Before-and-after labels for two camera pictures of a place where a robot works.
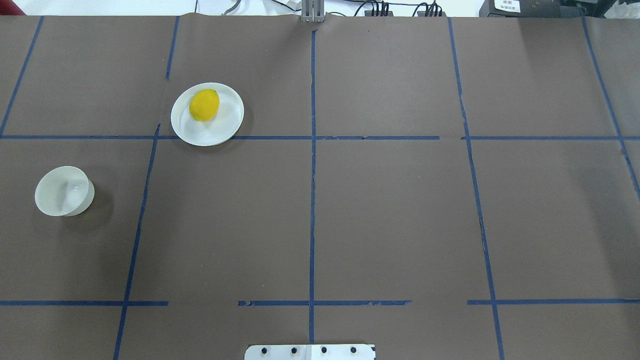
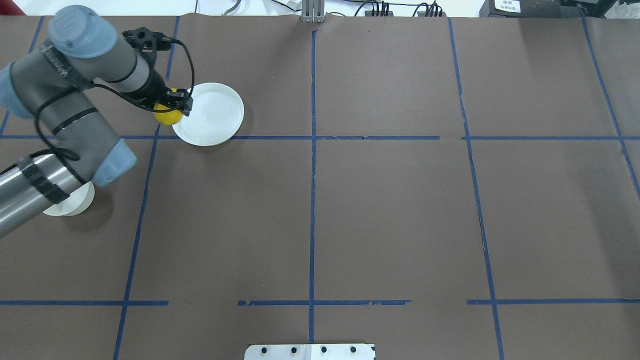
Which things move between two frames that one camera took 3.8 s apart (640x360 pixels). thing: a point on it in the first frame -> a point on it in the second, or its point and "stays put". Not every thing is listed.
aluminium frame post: (313, 11) stays put
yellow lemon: (204, 104) -> (168, 117)
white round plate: (225, 123) stays put
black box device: (529, 8) stays put
